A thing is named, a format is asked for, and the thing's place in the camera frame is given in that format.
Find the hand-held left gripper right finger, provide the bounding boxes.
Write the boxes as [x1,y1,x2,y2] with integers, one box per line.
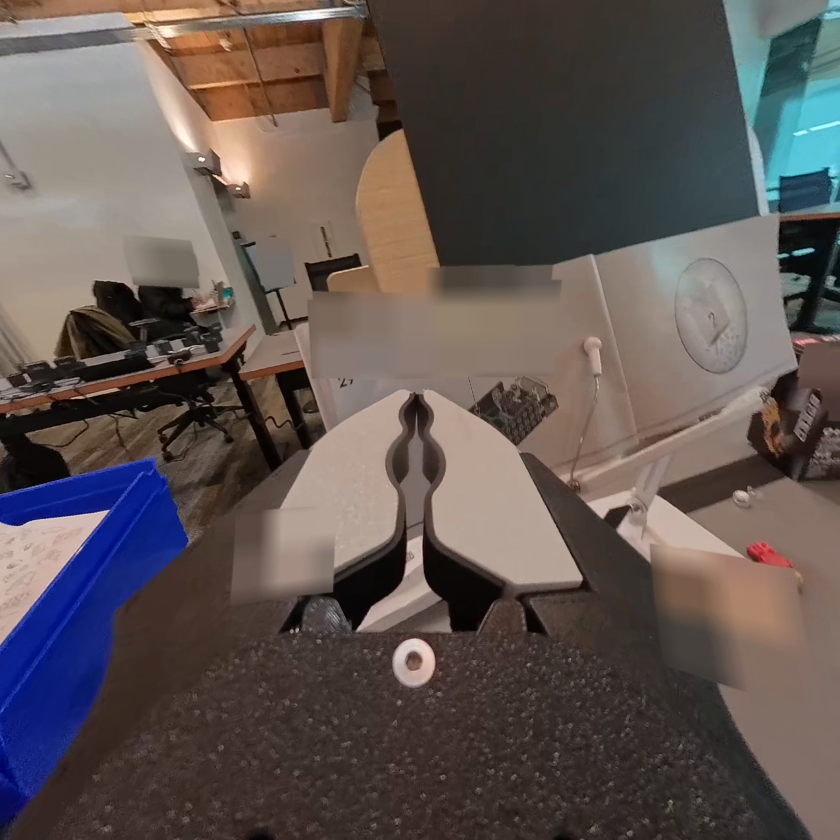
[417,390,585,632]

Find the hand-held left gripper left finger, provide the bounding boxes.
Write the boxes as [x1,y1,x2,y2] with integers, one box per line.
[279,389,421,630]

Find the grey desk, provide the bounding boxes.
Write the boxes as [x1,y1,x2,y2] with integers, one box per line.
[587,453,840,840]

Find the white instruction paper sheet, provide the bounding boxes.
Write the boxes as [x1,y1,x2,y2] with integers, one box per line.
[360,530,455,632]

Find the grey table with black legs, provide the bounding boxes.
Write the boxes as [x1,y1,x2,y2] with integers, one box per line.
[238,327,315,450]

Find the black swivel chair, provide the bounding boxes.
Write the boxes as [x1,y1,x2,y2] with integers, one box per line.
[128,315,245,463]

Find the white easel board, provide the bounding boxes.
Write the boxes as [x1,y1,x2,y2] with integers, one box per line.
[243,235,299,332]

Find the wooden table with black legs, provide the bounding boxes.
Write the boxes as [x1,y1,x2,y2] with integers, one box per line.
[0,323,284,473]

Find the row of black devices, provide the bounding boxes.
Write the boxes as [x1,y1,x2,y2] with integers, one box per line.
[0,325,224,395]

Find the blue plastic bin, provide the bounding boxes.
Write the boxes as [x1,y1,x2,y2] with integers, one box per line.
[0,457,190,811]

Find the olive jacket on chair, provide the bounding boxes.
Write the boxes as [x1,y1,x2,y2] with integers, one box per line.
[54,307,137,361]

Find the toy car box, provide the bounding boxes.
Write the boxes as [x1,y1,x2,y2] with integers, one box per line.
[747,335,840,483]

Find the black backpack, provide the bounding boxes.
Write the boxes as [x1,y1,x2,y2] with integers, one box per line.
[0,433,72,493]

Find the white paper sheets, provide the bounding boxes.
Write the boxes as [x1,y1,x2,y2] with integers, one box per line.
[0,508,111,645]

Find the dark office chair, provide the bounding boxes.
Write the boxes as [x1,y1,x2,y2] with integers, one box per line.
[777,167,834,214]

